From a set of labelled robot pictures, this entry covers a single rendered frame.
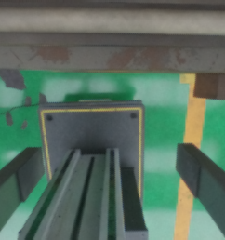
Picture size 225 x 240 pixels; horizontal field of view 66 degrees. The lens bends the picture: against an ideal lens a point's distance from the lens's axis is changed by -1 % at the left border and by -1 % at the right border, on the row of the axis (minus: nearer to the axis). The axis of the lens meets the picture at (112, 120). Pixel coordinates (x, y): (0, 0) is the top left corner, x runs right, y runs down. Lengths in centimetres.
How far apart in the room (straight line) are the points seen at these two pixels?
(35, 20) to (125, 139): 106
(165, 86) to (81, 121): 74
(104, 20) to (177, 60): 9
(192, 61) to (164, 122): 133
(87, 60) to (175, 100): 136
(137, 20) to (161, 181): 167
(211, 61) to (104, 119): 96
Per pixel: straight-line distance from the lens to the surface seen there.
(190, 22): 20
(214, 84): 44
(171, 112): 154
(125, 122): 115
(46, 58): 22
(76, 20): 19
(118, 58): 21
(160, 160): 167
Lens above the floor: 143
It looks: 75 degrees down
